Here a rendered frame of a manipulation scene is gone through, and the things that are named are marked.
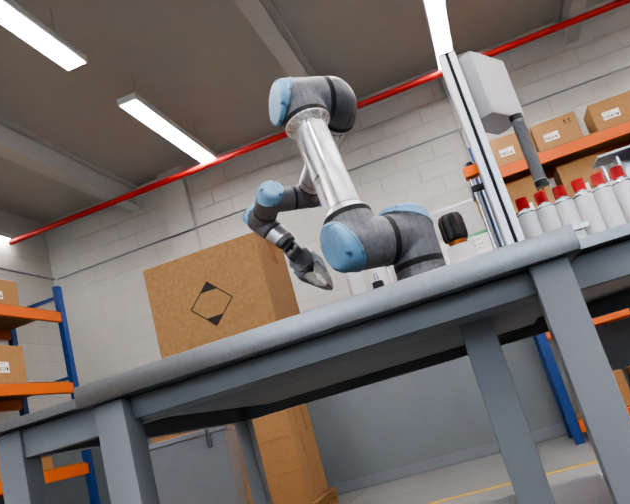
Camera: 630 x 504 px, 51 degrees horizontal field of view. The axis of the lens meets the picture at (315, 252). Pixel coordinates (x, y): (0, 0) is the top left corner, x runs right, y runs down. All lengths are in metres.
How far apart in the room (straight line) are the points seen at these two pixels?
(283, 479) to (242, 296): 3.68
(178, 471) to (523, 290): 2.88
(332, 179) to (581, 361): 0.71
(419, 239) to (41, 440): 0.91
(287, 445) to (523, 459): 3.97
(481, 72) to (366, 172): 4.92
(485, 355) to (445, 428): 5.11
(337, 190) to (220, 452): 2.44
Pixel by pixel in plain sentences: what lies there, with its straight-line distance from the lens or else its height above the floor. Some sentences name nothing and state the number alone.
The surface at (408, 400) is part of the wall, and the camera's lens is 6.36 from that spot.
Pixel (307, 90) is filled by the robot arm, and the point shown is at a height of 1.41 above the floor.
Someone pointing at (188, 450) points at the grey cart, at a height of 0.72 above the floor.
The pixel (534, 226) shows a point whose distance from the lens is 1.88.
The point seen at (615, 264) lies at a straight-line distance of 1.29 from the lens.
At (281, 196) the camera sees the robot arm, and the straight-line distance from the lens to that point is 1.92.
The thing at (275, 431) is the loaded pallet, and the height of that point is 0.70.
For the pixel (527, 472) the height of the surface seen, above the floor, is 0.48.
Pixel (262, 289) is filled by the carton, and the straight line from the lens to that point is 1.54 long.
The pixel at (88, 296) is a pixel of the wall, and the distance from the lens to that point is 7.74.
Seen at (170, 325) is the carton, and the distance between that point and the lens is 1.62.
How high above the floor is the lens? 0.64
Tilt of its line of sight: 14 degrees up
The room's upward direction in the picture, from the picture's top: 16 degrees counter-clockwise
